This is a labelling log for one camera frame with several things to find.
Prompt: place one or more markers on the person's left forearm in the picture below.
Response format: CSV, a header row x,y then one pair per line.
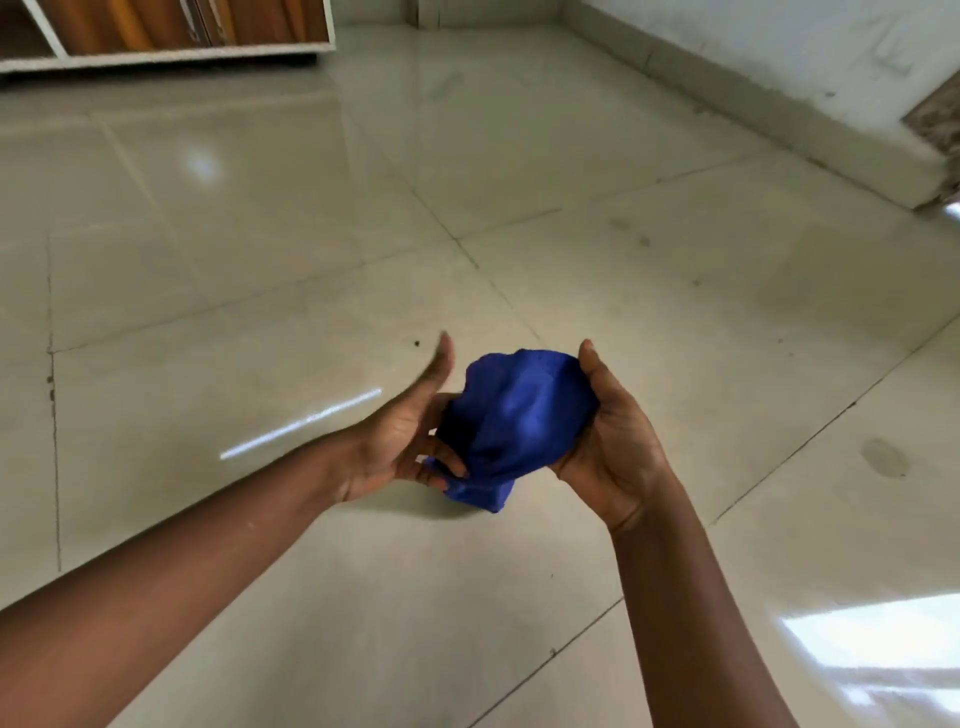
x,y
165,585

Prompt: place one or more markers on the person's right forearm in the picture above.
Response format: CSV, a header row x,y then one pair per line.
x,y
697,637

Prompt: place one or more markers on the person's left hand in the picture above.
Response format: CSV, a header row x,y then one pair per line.
x,y
382,450

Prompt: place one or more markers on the person's right hand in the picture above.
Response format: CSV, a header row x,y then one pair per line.
x,y
619,457

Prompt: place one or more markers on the blue cleaning cloth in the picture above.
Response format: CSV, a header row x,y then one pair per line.
x,y
517,420

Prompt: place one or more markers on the wooden cabinet with white frame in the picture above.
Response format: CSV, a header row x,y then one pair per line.
x,y
150,26

